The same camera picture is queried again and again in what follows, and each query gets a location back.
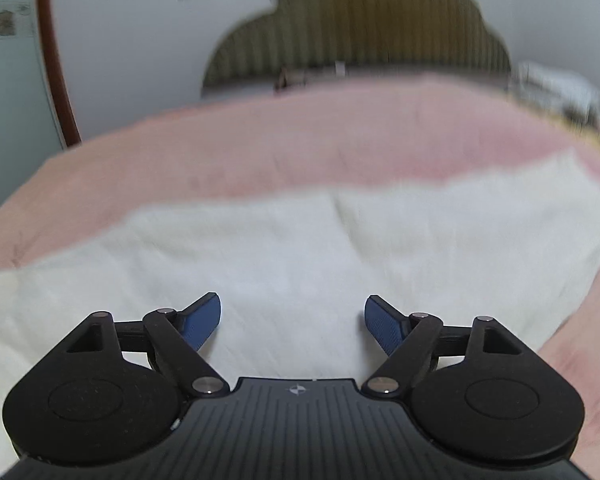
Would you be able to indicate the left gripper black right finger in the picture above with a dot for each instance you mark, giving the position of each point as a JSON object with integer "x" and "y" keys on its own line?
{"x": 388, "y": 326}

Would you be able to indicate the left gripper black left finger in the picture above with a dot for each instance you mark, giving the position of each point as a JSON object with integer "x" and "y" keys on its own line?
{"x": 199, "y": 320}

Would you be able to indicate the white textured pants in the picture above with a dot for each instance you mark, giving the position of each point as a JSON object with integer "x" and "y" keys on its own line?
{"x": 294, "y": 270}

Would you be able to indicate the pink bed sheet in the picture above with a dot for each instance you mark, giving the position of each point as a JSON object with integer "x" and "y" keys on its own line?
{"x": 371, "y": 133}

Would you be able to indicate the brown framed wardrobe door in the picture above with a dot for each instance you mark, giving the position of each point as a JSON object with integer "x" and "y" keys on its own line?
{"x": 30, "y": 132}

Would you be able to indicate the white printed pillow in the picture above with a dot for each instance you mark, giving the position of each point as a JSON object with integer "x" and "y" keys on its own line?
{"x": 558, "y": 91}

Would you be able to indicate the yellow zebra patterned blanket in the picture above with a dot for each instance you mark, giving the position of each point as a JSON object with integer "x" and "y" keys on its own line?
{"x": 558, "y": 111}

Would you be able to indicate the olive green padded headboard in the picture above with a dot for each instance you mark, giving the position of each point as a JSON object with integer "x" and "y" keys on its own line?
{"x": 301, "y": 34}

